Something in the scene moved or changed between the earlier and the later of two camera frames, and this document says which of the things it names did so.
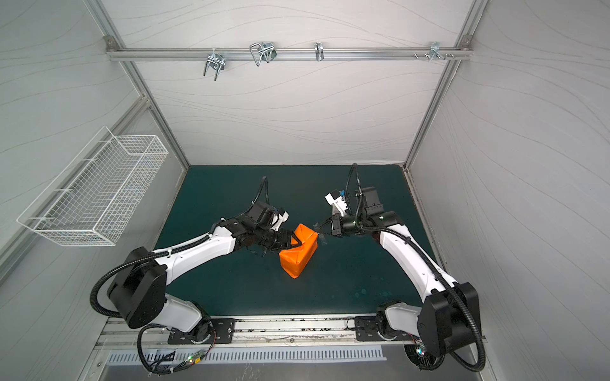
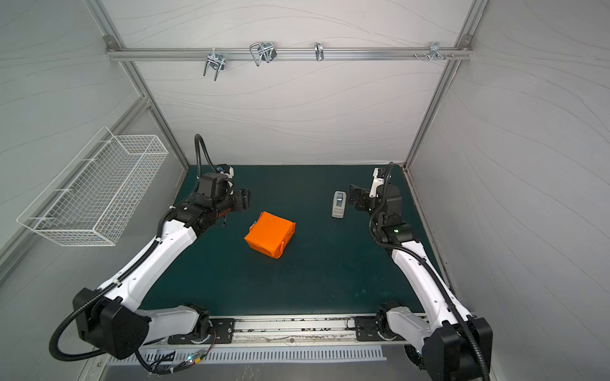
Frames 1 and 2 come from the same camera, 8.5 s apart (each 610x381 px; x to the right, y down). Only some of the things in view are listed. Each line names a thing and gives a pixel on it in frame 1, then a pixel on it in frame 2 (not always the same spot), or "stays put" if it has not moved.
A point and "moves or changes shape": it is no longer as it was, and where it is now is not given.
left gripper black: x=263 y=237 to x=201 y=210
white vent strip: x=190 y=356 stays put
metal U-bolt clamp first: x=217 y=62 stays put
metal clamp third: x=319 y=51 stays put
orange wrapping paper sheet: x=294 y=260 moves or changes shape
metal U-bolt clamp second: x=262 y=51 stays put
